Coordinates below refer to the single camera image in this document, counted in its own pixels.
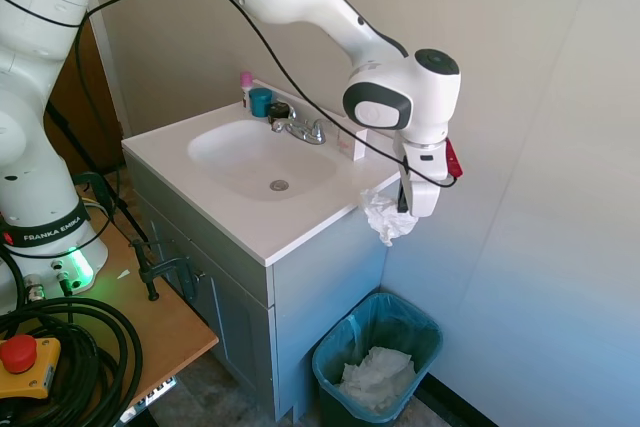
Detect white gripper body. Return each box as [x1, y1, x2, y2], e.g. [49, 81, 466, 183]
[401, 170, 442, 219]

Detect white paper waste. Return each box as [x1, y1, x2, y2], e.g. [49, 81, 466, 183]
[337, 345, 417, 413]

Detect yellow emergency stop box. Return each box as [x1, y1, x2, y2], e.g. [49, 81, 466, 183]
[0, 335, 62, 401]

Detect wrist camera with red part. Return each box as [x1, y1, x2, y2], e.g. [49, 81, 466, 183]
[392, 138, 465, 184]

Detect black table clamp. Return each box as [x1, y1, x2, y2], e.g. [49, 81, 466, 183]
[128, 239, 206, 302]

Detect brown wooden door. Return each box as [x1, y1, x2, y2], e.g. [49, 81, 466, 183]
[43, 21, 124, 173]

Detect grey vanity cabinet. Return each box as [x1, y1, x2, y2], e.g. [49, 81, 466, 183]
[122, 151, 401, 423]

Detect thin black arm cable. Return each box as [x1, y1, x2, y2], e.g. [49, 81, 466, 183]
[0, 0, 459, 189]

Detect coiled black cables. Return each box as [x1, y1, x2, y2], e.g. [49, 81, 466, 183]
[0, 296, 144, 427]

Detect desk height control panel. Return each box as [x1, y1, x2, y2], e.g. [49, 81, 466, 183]
[134, 375, 179, 406]

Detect teal trash bin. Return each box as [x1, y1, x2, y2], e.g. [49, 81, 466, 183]
[311, 291, 445, 422]

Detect black baseboard strip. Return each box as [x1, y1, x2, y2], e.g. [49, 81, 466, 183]
[414, 374, 501, 427]

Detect pink capped bottle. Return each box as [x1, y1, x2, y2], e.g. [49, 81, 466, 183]
[239, 71, 255, 109]

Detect white rectangular box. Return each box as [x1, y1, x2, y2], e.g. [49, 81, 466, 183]
[335, 124, 370, 162]

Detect white sink countertop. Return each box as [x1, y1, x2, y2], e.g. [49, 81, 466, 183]
[121, 79, 410, 267]

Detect teal round jar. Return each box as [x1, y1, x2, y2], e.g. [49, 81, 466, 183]
[248, 87, 274, 118]

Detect small black round container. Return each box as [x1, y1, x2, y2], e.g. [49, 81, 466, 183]
[267, 101, 292, 124]

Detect white tissue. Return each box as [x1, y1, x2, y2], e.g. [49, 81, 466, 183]
[359, 189, 420, 247]

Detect chrome faucet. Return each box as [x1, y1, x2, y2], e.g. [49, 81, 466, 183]
[270, 105, 336, 146]

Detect black cables behind robot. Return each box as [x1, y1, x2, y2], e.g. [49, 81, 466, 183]
[44, 31, 150, 243]

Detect white door frame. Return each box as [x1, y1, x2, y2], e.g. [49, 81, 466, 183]
[91, 0, 127, 138]

